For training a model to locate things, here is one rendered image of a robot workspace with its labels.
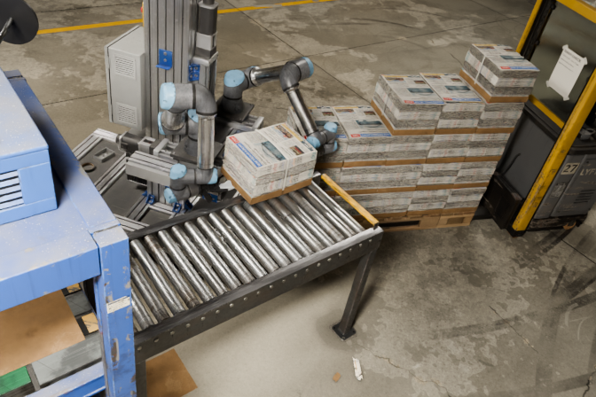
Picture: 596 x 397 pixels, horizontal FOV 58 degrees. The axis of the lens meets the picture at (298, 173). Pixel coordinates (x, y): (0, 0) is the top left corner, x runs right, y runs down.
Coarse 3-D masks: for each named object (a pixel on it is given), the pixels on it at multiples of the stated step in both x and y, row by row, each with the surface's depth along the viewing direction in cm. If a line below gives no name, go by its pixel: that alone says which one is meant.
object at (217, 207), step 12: (312, 180) 291; (216, 204) 261; (228, 204) 262; (240, 204) 265; (180, 216) 250; (192, 216) 251; (204, 216) 254; (144, 228) 241; (156, 228) 242; (168, 228) 244
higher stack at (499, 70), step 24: (480, 48) 344; (504, 48) 350; (480, 72) 341; (504, 72) 322; (528, 72) 328; (480, 96) 341; (504, 96) 334; (528, 96) 340; (480, 120) 342; (504, 120) 347; (480, 144) 355; (504, 144) 362; (480, 168) 369; (456, 192) 378; (480, 192) 385; (456, 216) 395
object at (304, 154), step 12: (276, 132) 277; (288, 132) 278; (288, 144) 270; (300, 144) 271; (300, 156) 263; (312, 156) 270; (300, 168) 269; (312, 168) 277; (288, 180) 270; (300, 180) 276
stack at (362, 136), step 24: (288, 120) 343; (336, 120) 336; (360, 120) 341; (360, 144) 328; (384, 144) 334; (408, 144) 339; (432, 144) 344; (456, 144) 350; (336, 168) 334; (360, 168) 339; (384, 168) 345; (408, 168) 351; (432, 168) 357; (456, 168) 363; (408, 192) 366; (432, 192) 372; (408, 216) 384; (432, 216) 387
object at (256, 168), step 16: (240, 144) 262; (256, 144) 265; (224, 160) 273; (240, 160) 260; (256, 160) 254; (272, 160) 256; (240, 176) 265; (256, 176) 252; (272, 176) 260; (256, 192) 260
